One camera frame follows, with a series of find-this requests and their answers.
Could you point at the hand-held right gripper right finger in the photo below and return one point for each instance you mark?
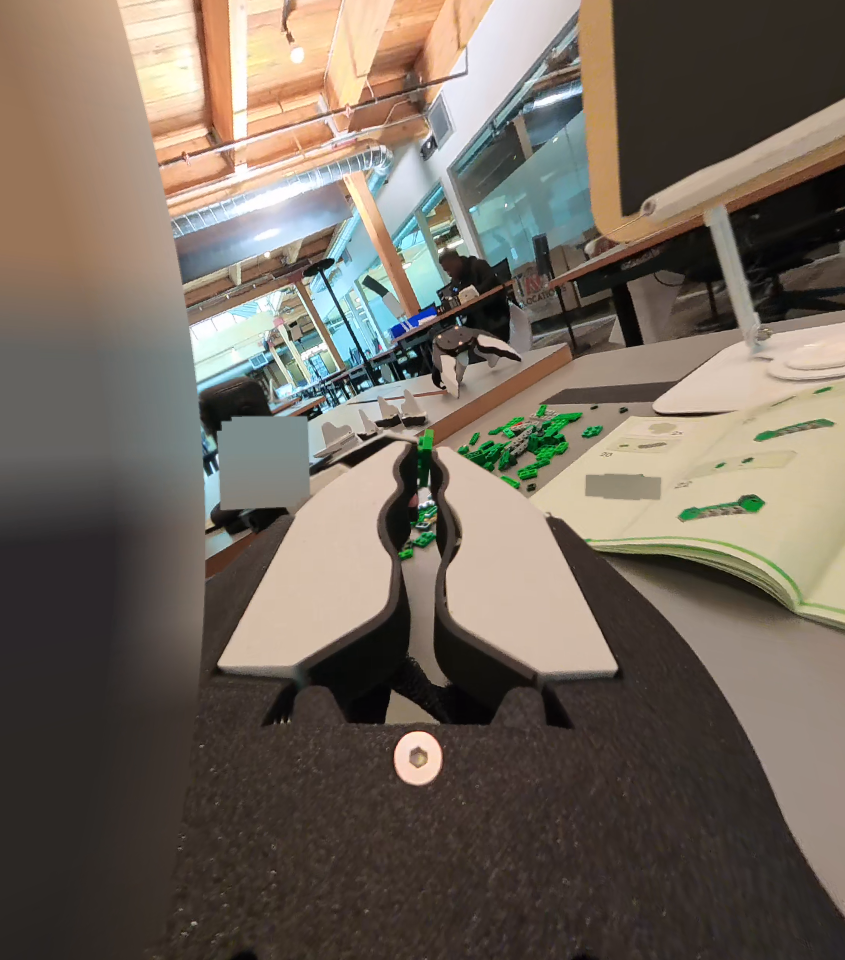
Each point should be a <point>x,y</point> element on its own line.
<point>520,592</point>

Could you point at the tall green toy brick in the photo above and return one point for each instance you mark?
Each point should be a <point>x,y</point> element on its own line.
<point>426,448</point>

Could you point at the black and white toy figure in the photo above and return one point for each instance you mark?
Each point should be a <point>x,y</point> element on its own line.
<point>464,352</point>

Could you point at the dark wooden table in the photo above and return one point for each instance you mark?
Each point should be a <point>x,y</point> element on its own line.
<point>692,247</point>

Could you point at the wooden edged board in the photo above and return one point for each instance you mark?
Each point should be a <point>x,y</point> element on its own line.
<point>497,379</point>

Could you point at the white fin shaped piece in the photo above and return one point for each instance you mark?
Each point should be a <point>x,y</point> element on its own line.
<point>392,411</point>
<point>336,439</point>

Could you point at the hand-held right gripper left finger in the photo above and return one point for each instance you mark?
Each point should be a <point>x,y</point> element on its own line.
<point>317,585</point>

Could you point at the blue box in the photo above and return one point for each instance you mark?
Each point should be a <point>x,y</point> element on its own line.
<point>401,330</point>

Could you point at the pile of green toy bricks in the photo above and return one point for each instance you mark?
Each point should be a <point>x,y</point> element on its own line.
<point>527,444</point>

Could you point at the black office chair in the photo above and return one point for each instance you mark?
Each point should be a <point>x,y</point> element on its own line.
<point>805,225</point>

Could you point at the silver ceiling duct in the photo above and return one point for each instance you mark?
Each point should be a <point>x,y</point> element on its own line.
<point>280,191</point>

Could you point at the green instruction booklet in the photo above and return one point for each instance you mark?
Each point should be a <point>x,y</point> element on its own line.
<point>767,495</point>

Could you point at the grey desk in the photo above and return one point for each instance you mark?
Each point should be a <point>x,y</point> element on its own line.
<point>767,712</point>

